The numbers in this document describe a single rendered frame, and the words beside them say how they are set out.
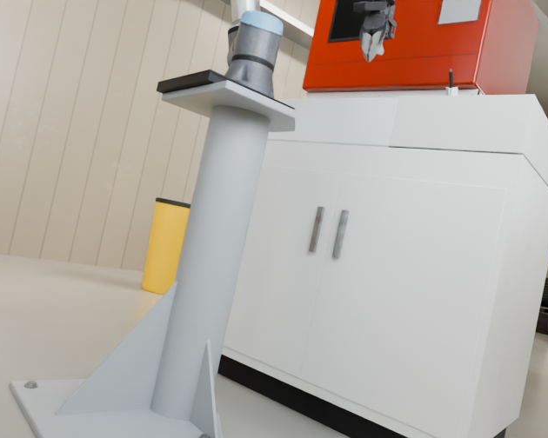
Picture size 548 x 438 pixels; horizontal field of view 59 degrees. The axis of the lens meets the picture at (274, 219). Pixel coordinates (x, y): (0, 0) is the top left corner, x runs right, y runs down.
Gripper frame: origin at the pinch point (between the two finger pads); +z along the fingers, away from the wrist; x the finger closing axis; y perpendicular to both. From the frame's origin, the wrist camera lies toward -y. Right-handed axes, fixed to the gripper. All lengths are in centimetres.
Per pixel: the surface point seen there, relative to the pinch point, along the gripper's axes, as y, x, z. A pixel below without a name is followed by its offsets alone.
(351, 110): -4.0, -0.7, 18.6
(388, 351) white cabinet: -4, -27, 84
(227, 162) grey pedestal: -42, 8, 45
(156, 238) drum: 68, 166, 77
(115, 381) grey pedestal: -54, 17, 102
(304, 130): -4.0, 15.4, 25.3
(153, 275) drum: 70, 163, 100
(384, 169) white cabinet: -4.0, -15.3, 35.4
